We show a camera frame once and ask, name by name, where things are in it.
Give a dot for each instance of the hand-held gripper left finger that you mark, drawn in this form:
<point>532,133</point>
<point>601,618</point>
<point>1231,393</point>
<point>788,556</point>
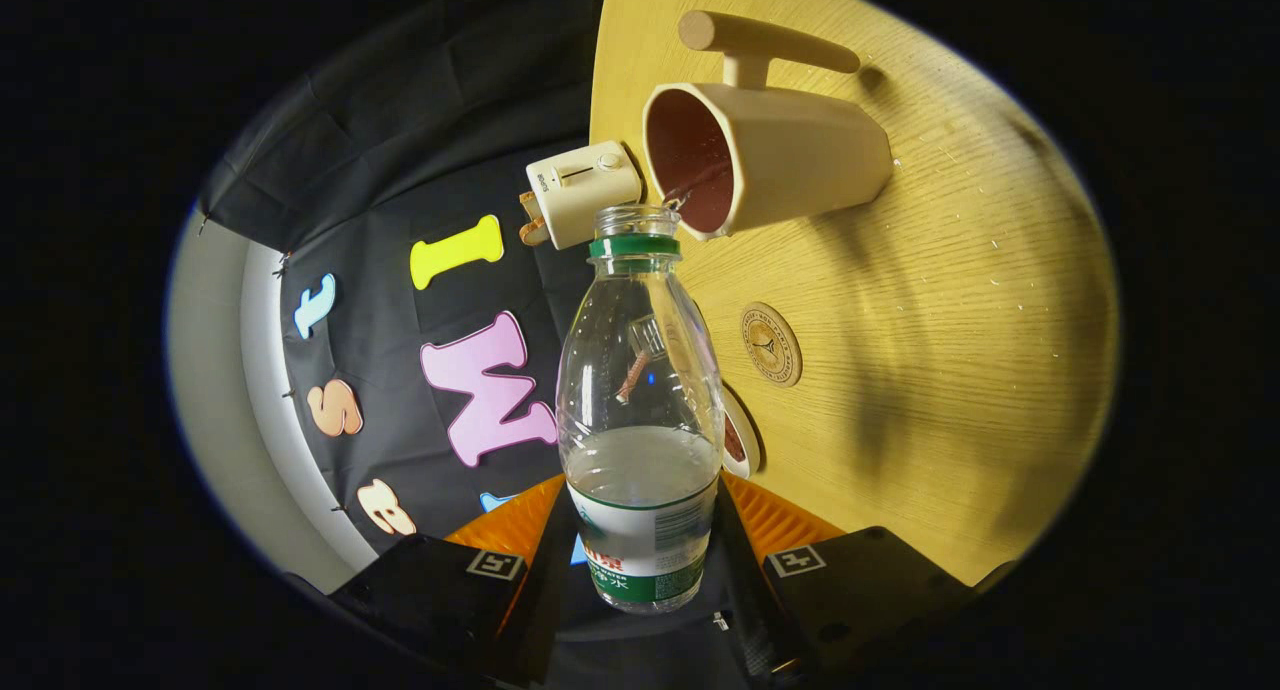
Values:
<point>540,610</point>

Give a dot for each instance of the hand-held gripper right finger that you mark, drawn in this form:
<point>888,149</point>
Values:
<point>740,590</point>

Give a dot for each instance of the clear plastic bottle green label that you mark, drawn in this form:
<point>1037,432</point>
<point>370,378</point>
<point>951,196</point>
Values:
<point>640,390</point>

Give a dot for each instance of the round wooden coaster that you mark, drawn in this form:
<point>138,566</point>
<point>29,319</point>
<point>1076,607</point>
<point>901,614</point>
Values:
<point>771,345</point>

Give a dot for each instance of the white round plate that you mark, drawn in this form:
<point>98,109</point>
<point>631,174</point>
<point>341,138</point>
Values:
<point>750,452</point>

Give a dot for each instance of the wooden table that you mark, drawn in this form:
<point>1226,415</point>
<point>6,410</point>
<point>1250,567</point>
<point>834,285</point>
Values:
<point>950,370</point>

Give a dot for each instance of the toasted bread slice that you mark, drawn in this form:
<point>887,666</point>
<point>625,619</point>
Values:
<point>532,225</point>

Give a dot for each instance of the white toaster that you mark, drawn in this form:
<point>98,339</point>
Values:
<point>590,190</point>

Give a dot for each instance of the black backdrop cloth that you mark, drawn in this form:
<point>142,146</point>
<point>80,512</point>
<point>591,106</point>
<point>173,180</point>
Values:
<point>400,150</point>

